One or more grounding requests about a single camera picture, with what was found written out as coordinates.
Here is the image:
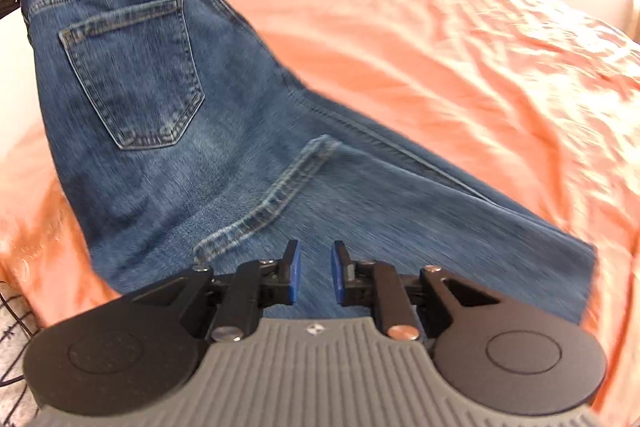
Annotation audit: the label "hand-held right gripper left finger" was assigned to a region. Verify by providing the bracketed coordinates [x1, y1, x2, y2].
[132, 239, 301, 343]

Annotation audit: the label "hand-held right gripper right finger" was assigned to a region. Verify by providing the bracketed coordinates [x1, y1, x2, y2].
[330, 241, 501, 340]

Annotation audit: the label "blue denim pants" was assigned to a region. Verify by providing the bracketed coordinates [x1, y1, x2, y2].
[20, 0, 599, 329]

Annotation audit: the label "orange bed sheet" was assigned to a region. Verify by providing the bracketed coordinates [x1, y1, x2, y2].
[0, 0, 640, 427]

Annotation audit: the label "person's striped clothing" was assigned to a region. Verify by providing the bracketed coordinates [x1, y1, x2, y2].
[0, 279, 48, 420]

